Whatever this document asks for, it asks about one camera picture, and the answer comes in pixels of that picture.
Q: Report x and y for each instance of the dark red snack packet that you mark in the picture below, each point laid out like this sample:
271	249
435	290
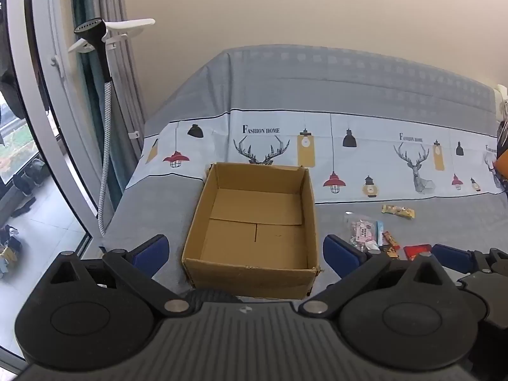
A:
416	251

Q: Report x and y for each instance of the pink clear snack packet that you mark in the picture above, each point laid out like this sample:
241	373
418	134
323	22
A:
362	231

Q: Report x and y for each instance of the blue thin snack packet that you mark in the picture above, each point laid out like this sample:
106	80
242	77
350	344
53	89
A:
380	233

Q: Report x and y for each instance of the brown orange snack bar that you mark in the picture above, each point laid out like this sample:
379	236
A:
391	243

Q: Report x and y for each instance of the white clothes hanger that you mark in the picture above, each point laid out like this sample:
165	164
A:
131	24

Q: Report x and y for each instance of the brown cardboard box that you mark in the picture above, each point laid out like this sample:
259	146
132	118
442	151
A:
254	230

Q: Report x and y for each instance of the dark shoes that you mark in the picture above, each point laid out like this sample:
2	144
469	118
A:
29	182

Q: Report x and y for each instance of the yellow snack packet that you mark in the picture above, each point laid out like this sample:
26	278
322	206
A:
398	211

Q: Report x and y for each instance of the orange object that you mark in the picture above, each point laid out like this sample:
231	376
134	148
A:
502	154

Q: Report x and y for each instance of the white object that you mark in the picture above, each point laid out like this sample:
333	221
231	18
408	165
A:
501	95

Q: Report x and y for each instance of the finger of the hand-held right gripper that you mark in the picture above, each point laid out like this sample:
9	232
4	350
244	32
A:
450	257

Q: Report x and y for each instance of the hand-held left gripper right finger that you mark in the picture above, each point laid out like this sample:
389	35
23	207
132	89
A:
340	252

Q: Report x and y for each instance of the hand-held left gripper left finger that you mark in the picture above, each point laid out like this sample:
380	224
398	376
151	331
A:
153	253

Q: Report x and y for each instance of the white sliding door frame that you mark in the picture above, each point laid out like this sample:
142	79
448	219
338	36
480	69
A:
51	107

